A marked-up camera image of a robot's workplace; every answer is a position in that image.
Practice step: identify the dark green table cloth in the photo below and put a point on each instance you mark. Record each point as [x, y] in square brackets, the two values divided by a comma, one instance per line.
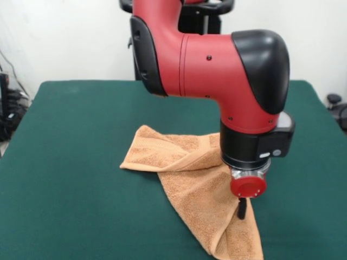
[81, 203]

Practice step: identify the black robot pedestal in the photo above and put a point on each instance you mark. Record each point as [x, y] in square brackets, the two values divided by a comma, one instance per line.
[195, 24]

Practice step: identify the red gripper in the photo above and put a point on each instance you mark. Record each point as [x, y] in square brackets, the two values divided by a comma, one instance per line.
[248, 187]

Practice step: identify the tan terry towel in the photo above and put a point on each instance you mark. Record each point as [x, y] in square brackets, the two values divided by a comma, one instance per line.
[189, 189]

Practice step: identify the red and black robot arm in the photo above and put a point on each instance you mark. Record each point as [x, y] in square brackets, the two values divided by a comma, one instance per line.
[206, 67]

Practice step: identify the black equipment pile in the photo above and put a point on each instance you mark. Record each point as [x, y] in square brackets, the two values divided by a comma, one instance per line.
[8, 127]

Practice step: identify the grey chair base leg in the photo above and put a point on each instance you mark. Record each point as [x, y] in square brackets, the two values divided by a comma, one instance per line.
[334, 98]

